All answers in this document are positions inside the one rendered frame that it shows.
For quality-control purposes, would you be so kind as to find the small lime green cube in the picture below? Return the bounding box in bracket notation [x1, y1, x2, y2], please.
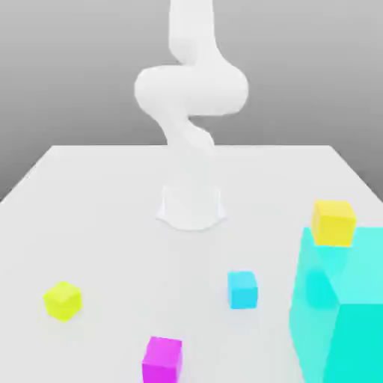
[43, 281, 83, 323]

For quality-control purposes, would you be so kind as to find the small magenta cube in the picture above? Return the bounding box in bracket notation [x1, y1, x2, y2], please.
[141, 336, 183, 383]

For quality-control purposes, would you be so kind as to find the small yellow cube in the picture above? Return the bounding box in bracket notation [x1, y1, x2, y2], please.
[310, 199, 358, 248]

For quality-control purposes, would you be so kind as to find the large turquoise box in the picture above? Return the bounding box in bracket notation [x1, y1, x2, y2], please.
[289, 226, 383, 383]

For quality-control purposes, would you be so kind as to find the small light blue cube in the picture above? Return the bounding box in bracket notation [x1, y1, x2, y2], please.
[226, 270, 259, 310]

